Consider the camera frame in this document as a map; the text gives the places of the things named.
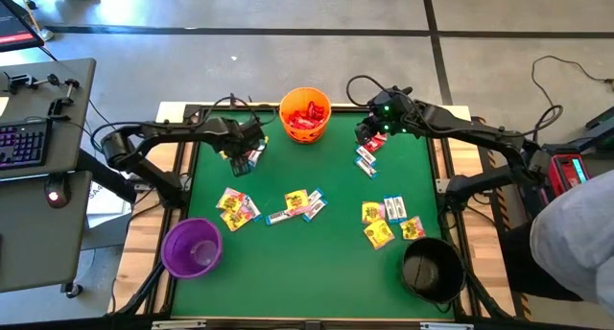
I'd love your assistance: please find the yellow black hazard tape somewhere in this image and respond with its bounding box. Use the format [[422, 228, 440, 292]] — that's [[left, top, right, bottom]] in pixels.
[[486, 142, 533, 321]]

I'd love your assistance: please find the black backlit keyboard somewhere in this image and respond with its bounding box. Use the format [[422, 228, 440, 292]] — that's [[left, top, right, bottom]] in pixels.
[[0, 118, 54, 172]]

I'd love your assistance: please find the grey desk with keyboard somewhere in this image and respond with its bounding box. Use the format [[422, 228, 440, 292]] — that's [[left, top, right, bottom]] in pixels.
[[0, 58, 97, 180]]

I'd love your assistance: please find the black floor cable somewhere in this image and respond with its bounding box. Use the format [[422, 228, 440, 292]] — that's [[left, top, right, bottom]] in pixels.
[[527, 55, 614, 139]]

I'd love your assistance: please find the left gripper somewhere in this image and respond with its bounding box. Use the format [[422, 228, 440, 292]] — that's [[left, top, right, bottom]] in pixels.
[[209, 116, 268, 177]]

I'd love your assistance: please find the purple plastic bucket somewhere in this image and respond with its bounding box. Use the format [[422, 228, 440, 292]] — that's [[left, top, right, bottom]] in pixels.
[[160, 217, 224, 280]]

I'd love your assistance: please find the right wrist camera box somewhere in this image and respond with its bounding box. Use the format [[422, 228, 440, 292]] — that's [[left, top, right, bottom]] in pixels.
[[371, 87, 399, 111]]

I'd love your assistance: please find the person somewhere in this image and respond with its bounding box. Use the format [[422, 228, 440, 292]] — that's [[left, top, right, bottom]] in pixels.
[[498, 169, 614, 317]]

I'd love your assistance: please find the red power station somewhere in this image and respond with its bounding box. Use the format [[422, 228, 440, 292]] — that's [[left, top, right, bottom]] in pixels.
[[541, 142, 594, 211]]

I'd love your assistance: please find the black desk clamp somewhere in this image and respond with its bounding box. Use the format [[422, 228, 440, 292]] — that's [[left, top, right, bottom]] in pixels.
[[46, 78, 82, 120], [2, 72, 61, 95]]

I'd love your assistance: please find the black plastic bucket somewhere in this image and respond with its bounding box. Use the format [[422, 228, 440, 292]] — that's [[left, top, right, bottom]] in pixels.
[[400, 237, 467, 306]]

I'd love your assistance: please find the black computer mouse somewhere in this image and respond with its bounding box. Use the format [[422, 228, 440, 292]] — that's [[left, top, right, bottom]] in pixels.
[[43, 174, 72, 210]]

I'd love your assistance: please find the black table frame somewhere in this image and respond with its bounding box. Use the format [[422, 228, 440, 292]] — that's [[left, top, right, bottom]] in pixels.
[[107, 102, 529, 330]]

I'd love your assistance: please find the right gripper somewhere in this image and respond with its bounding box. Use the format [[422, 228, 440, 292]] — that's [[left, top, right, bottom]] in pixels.
[[354, 84, 424, 147]]

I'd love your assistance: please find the orange pumpkin bucket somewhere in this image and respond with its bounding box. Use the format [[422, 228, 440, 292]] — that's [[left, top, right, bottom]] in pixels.
[[278, 86, 333, 145]]

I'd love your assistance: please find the silver metal bracket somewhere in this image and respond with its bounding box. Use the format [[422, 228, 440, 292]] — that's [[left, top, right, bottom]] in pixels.
[[419, 321, 475, 330], [151, 318, 207, 330]]

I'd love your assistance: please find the black monitor red screen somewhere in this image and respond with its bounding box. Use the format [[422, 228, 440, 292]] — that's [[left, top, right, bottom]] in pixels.
[[0, 0, 46, 54]]

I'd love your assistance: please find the dark equipment case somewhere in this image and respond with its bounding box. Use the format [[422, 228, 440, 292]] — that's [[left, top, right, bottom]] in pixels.
[[583, 106, 614, 153]]

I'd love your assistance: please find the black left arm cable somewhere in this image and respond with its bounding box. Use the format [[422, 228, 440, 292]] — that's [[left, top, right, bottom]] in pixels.
[[199, 95, 279, 130]]

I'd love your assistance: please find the white box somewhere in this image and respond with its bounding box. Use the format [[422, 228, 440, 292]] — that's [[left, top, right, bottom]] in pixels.
[[85, 180, 133, 230]]

